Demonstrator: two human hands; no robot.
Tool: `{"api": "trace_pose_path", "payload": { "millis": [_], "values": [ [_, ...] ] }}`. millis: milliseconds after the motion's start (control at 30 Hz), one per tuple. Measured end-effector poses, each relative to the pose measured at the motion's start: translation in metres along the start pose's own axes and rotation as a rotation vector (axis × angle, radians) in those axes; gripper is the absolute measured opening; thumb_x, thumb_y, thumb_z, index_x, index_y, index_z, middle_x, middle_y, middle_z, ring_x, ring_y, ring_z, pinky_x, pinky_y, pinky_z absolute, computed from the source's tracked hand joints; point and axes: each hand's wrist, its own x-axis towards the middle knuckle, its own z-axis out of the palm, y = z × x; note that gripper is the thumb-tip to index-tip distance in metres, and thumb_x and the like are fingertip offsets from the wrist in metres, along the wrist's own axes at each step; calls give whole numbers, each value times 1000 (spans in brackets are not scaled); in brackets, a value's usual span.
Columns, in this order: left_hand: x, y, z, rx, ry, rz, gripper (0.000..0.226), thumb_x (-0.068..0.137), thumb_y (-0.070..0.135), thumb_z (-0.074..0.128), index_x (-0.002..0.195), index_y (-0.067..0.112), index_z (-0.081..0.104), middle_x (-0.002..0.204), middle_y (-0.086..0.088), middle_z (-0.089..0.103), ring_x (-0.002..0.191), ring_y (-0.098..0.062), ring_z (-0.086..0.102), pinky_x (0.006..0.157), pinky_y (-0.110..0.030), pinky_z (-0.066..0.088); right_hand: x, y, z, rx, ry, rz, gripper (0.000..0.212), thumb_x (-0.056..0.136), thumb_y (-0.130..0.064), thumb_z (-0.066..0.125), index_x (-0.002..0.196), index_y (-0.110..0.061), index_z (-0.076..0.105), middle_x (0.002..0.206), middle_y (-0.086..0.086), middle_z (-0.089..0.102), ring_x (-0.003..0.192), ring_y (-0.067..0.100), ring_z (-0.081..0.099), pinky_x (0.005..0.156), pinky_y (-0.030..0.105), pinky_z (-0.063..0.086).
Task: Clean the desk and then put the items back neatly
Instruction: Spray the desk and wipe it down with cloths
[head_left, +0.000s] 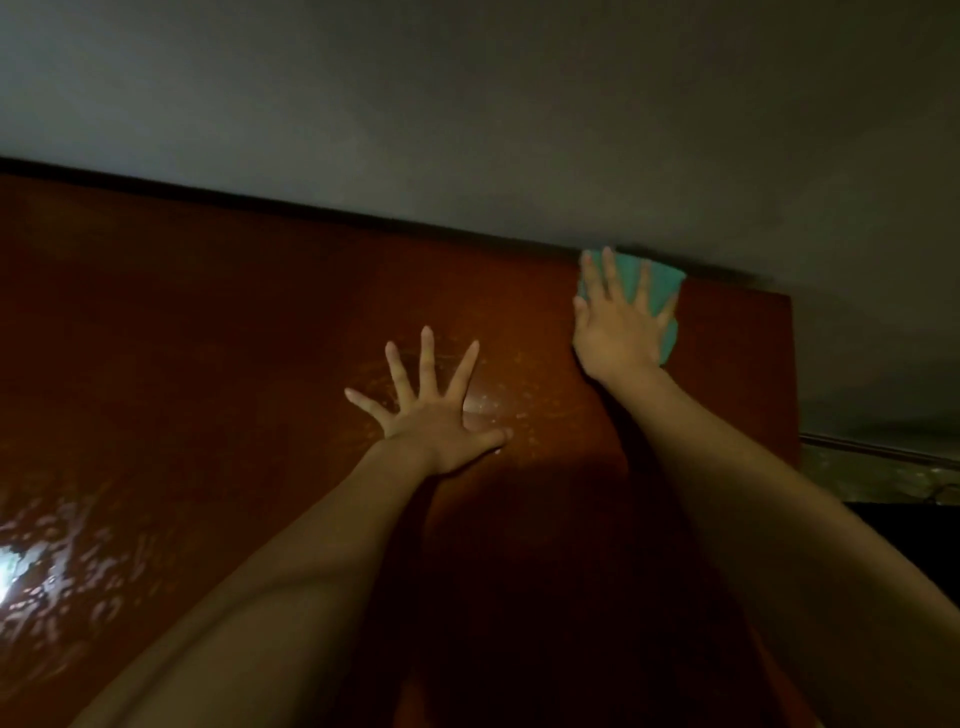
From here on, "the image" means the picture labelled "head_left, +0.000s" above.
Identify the person's left hand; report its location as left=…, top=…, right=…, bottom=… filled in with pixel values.
left=343, top=325, right=513, bottom=479

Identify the person's right hand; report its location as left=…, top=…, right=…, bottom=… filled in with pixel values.
left=570, top=246, right=681, bottom=389

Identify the teal cleaning cloth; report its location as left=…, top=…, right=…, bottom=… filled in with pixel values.
left=577, top=250, right=689, bottom=366

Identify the person's left forearm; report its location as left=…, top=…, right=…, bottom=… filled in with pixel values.
left=72, top=447, right=437, bottom=728

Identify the person's right forearm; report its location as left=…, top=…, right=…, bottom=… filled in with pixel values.
left=600, top=367, right=960, bottom=728

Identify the reddish wooden desk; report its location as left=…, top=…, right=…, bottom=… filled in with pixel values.
left=0, top=172, right=819, bottom=728

